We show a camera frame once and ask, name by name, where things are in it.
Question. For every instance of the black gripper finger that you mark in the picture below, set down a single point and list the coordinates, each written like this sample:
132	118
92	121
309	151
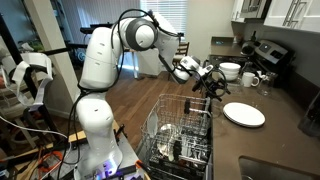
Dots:
218	95
224	85

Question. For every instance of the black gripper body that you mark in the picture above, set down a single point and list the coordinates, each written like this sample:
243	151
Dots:
210	82

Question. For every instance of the white dinner plate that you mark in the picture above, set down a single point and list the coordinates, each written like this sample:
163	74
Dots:
245	126
243	113

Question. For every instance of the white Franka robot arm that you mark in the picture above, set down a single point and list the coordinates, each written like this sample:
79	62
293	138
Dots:
100	56

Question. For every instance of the white plate standing upright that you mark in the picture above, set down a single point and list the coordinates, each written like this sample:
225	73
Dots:
152	123

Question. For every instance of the clear glass container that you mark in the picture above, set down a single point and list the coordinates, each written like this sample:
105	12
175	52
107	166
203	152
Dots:
233	86

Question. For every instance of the white bowl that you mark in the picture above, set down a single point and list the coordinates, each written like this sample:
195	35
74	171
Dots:
230	66
231	78
231	73

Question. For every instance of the white mug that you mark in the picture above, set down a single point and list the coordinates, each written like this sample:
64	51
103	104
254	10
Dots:
248	80

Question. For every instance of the clear glass jar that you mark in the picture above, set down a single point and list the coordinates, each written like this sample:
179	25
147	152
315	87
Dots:
266	85

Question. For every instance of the wooden chair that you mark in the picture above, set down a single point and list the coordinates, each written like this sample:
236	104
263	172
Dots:
182	50

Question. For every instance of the dark round kettle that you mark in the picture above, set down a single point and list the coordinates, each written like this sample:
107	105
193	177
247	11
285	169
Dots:
248	49

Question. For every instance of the black steel stove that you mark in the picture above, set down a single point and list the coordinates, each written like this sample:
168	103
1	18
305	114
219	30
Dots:
270	53

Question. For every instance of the dark bottle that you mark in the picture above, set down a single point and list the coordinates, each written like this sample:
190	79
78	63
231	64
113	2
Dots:
254	36

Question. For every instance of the steel bowl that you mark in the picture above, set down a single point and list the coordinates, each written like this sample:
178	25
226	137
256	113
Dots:
166	133

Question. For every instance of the white window blinds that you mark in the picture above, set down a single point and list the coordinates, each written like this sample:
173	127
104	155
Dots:
173	13

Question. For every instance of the kitchen sink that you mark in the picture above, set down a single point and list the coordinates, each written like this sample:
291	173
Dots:
266	170

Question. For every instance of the grey robot table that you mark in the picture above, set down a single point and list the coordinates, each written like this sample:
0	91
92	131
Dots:
128	153

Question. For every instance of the yellow wooden board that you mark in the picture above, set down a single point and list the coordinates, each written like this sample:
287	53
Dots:
75	136

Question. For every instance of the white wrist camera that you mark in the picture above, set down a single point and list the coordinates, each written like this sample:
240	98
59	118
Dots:
208	69

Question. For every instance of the white wall cabinet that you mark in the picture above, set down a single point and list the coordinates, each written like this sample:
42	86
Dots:
293	13

